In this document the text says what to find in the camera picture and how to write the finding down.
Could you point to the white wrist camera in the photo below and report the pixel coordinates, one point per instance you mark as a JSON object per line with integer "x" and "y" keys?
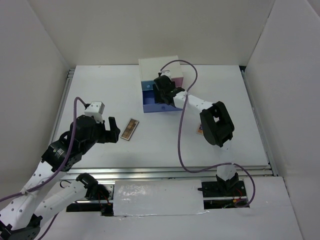
{"x": 165, "y": 73}
{"x": 95, "y": 110}

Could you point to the white taped cover plate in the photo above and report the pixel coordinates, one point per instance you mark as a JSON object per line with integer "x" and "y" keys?
{"x": 158, "y": 198}

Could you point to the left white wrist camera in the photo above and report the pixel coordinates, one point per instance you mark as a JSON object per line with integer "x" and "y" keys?
{"x": 95, "y": 110}

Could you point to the light blue small drawer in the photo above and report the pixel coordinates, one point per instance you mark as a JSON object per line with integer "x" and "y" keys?
{"x": 147, "y": 85}

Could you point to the purple bottom drawer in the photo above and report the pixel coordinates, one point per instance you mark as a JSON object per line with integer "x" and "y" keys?
{"x": 150, "y": 106}

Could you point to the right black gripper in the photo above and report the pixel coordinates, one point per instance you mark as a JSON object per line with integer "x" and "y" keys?
{"x": 158, "y": 97}

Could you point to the aluminium front rail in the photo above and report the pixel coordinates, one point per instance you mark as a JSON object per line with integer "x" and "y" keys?
{"x": 138, "y": 173}

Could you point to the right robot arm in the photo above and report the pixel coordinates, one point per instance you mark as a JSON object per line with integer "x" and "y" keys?
{"x": 217, "y": 126}

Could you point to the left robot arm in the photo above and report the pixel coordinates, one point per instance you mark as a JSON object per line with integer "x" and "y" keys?
{"x": 30, "y": 209}

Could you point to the colourful small eyeshadow palette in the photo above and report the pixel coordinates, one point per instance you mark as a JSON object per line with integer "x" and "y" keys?
{"x": 199, "y": 129}

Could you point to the long brown eyeshadow palette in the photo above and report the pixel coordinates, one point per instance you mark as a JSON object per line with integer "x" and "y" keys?
{"x": 129, "y": 129}

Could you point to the pink drawer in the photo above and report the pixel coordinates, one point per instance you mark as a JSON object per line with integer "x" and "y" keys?
{"x": 178, "y": 81}

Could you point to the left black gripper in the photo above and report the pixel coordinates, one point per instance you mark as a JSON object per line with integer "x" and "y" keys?
{"x": 109, "y": 136}

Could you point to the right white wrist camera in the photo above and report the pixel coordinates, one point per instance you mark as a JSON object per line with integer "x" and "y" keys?
{"x": 165, "y": 73}

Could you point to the white drawer cabinet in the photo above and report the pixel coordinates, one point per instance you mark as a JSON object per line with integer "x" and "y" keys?
{"x": 149, "y": 67}

